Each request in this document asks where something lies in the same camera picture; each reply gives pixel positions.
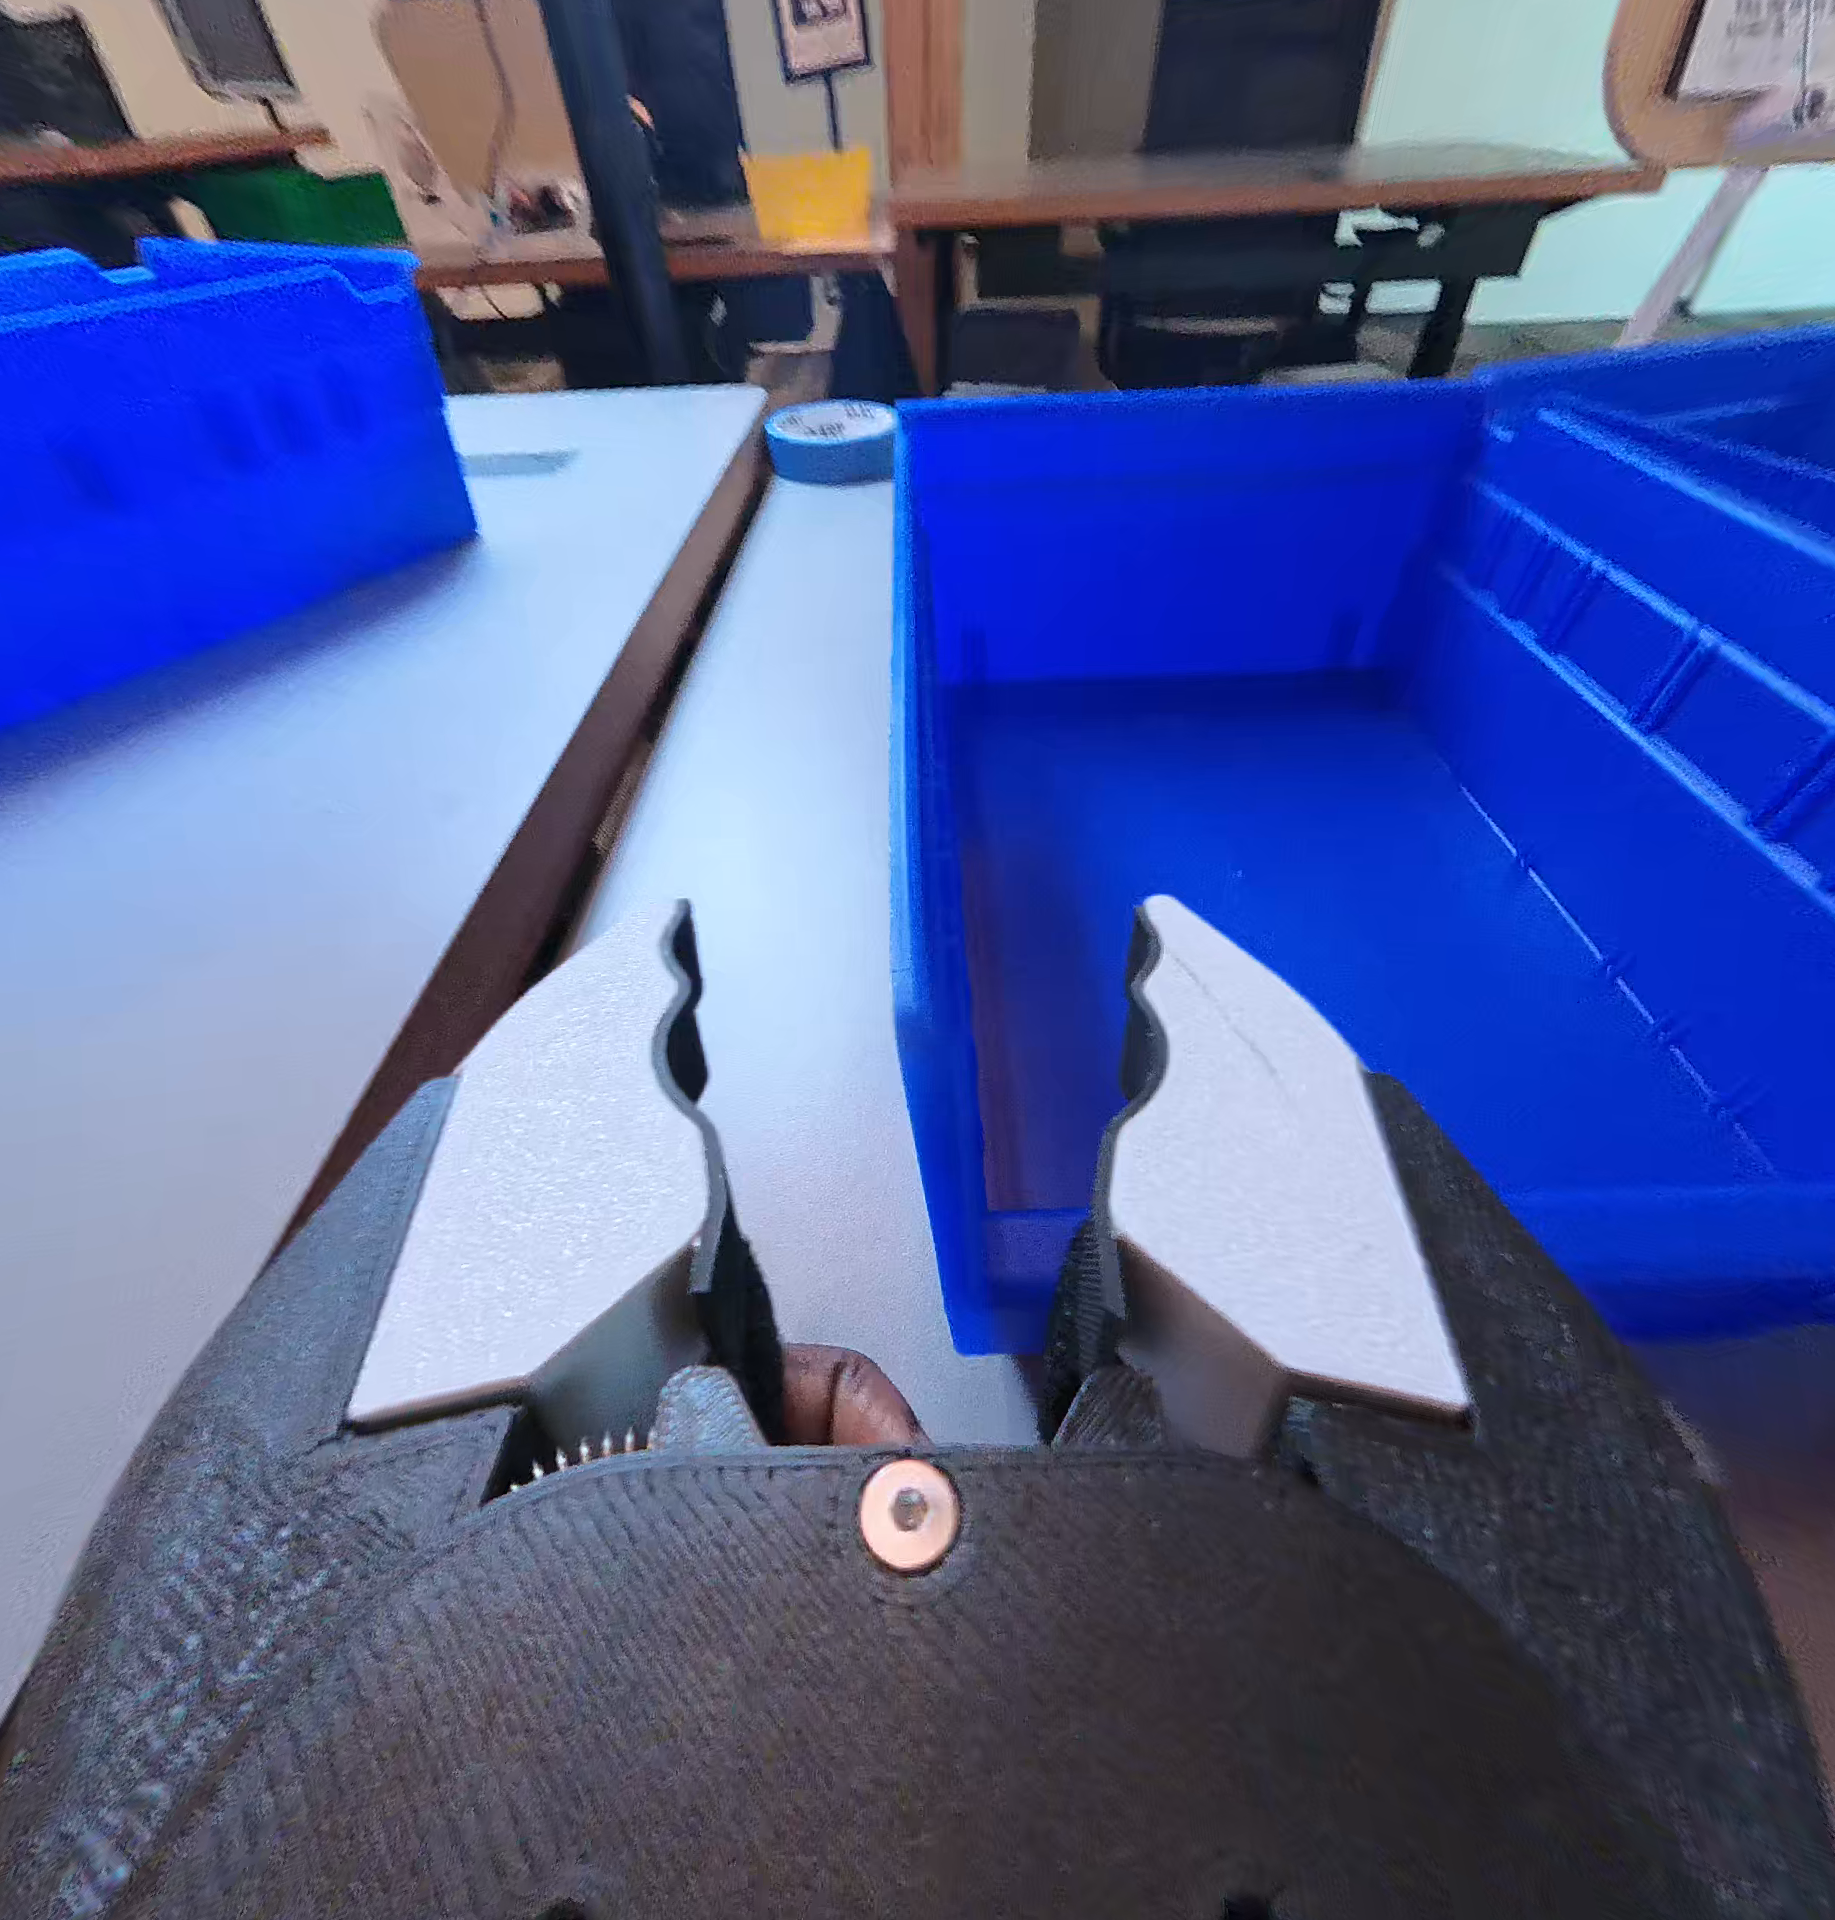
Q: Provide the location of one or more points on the wooden instruction board stand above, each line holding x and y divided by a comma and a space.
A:
1637, 105

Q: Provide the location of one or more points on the wooden post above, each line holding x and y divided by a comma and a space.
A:
925, 88

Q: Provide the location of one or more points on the long wooden table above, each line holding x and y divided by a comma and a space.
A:
735, 254

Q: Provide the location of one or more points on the grey power adapter box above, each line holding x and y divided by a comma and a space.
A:
1014, 353

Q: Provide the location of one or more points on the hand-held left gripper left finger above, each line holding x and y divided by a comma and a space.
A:
557, 1201

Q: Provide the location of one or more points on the black and white marker sign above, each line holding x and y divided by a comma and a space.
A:
819, 64

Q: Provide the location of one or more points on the cardboard sheet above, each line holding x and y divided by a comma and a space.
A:
437, 88

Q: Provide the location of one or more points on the blue tape roll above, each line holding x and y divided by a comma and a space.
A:
827, 454

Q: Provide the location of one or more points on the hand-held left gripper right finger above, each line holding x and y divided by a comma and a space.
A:
1276, 1201

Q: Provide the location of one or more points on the grey tablet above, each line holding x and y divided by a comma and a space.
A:
228, 48

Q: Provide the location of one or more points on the black office chair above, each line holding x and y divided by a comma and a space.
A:
31, 88
1246, 72

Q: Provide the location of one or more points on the wood edged table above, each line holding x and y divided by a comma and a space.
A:
1231, 184

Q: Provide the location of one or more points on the green plastic bin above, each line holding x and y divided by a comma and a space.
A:
305, 208

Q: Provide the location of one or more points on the blue plastic bin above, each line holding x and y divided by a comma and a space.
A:
1755, 392
1276, 839
184, 495

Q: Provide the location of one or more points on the person's left hand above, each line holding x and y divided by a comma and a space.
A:
848, 1404

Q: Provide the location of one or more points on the yellow plastic bin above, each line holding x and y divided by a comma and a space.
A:
811, 195

